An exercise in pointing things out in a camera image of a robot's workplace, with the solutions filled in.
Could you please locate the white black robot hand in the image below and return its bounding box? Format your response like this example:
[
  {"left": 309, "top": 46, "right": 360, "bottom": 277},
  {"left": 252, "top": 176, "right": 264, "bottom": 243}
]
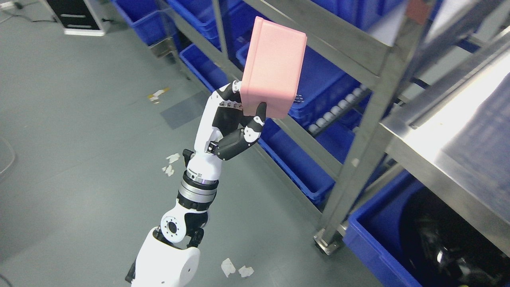
[{"left": 186, "top": 81, "right": 267, "bottom": 182}]

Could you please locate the pink plastic storage box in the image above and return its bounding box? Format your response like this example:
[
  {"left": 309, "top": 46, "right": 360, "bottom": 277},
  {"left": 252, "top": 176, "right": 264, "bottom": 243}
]
[{"left": 240, "top": 16, "right": 307, "bottom": 119}]

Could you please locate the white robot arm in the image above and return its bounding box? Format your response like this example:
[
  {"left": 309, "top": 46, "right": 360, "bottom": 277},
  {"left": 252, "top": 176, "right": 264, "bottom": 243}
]
[{"left": 125, "top": 81, "right": 267, "bottom": 287}]

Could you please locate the blue shelf crate lower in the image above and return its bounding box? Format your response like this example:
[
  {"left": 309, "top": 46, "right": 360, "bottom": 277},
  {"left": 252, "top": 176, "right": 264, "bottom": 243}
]
[{"left": 258, "top": 119, "right": 355, "bottom": 206}]

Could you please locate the blue shelf crate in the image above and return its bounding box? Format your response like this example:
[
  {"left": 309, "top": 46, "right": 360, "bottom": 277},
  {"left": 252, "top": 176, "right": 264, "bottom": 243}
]
[
  {"left": 236, "top": 42, "right": 373, "bottom": 128},
  {"left": 258, "top": 119, "right": 355, "bottom": 206}
]

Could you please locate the blue shelf crate left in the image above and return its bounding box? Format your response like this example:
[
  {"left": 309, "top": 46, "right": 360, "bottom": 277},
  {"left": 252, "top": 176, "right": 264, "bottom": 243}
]
[{"left": 236, "top": 42, "right": 373, "bottom": 128}]

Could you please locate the stainless steel shelf rack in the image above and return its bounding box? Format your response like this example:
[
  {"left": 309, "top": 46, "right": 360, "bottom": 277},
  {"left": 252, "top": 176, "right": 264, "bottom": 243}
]
[{"left": 157, "top": 0, "right": 510, "bottom": 240}]

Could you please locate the blue crate with helmet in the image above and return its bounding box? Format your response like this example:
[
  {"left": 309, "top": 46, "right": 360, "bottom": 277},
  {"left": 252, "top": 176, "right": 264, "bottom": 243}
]
[{"left": 344, "top": 171, "right": 437, "bottom": 287}]

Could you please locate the black white floor machine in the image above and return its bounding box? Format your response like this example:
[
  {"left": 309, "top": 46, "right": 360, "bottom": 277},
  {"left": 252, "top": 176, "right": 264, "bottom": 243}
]
[{"left": 41, "top": 0, "right": 110, "bottom": 37}]

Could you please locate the stainless steel table cart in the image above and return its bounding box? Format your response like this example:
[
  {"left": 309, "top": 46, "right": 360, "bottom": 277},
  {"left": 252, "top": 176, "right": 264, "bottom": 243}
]
[{"left": 315, "top": 28, "right": 510, "bottom": 258}]

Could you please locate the black motorcycle helmet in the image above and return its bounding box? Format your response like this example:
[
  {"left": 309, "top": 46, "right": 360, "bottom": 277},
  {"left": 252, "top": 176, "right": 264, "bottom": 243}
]
[{"left": 399, "top": 188, "right": 510, "bottom": 287}]

